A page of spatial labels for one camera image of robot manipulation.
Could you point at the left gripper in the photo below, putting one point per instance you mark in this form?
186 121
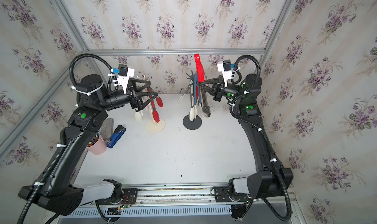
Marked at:
132 79

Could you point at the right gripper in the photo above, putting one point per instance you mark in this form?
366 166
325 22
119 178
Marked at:
217 94

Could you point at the red steel tongs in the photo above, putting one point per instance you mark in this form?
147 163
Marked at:
158 101

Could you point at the cream steel tongs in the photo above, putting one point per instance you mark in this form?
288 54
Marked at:
186 90

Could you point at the cream utensil rack stand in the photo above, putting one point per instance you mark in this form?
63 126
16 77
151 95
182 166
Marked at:
151 126

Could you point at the dark grey utensil rack stand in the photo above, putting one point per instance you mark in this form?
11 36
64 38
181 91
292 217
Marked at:
192 121

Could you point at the white tongs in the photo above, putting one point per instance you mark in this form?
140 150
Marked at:
139 116

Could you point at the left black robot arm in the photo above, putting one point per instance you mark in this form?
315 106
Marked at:
53 190

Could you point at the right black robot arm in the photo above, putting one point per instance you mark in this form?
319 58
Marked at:
240 83

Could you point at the blue stapler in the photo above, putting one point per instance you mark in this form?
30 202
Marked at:
117 134

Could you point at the grey whiteboard eraser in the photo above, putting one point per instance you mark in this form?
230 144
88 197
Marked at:
106 130

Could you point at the pink cup of pens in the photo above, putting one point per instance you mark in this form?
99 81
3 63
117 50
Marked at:
97 148

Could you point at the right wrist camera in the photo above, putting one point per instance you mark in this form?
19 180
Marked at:
227 70

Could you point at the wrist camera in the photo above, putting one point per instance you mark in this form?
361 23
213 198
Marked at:
227 70
122 75

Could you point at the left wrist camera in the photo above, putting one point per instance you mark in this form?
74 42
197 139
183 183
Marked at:
122 75

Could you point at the aluminium front rail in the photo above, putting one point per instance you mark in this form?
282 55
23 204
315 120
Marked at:
173 194

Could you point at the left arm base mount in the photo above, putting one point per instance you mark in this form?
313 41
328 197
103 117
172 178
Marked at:
123 198

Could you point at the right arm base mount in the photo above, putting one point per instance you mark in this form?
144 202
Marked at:
228 194

